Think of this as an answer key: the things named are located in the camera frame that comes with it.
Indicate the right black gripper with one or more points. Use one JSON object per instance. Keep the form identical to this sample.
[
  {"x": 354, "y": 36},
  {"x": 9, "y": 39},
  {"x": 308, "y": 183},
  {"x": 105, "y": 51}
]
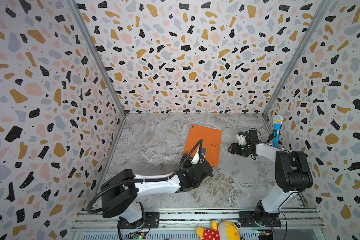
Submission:
[{"x": 238, "y": 148}]

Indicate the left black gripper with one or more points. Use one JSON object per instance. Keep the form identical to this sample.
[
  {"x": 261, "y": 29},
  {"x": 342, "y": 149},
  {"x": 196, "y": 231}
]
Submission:
[{"x": 187, "y": 167}]

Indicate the orange black binder folder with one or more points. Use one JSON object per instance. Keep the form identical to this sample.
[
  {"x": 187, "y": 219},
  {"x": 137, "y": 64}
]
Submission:
[{"x": 211, "y": 142}]

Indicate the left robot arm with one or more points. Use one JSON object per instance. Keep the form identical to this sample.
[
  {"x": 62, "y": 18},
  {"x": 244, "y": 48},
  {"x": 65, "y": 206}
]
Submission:
[{"x": 125, "y": 190}]

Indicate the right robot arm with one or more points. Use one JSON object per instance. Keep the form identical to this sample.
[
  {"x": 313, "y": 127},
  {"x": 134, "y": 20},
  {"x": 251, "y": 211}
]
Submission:
[{"x": 292, "y": 175}]

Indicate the black microphone stand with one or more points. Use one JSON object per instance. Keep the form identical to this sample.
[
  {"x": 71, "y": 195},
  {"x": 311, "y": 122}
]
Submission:
[{"x": 270, "y": 139}]

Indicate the blue toy microphone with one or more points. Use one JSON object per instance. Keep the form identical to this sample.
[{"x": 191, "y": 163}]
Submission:
[{"x": 277, "y": 121}]

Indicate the yellow red plush toy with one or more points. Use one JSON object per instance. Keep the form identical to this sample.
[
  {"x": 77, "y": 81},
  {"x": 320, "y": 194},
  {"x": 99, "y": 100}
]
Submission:
[{"x": 222, "y": 231}]

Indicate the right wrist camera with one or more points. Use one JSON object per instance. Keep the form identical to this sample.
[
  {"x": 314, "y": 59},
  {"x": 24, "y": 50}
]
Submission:
[{"x": 241, "y": 136}]

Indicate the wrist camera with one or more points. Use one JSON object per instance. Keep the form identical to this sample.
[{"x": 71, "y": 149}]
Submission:
[
  {"x": 199, "y": 156},
  {"x": 241, "y": 136}
]

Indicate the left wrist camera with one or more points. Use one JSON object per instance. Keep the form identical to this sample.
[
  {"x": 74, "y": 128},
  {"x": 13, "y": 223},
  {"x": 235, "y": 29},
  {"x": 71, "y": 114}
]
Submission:
[{"x": 199, "y": 156}]

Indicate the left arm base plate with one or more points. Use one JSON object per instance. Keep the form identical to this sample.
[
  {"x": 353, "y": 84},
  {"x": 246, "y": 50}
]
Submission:
[{"x": 149, "y": 220}]

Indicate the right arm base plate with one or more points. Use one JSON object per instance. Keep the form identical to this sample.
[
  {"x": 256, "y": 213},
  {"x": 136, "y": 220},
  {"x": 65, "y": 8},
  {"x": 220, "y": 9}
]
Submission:
[{"x": 252, "y": 219}]

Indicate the aluminium mounting rail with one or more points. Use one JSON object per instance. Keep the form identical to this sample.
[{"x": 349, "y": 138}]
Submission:
[{"x": 297, "y": 224}]

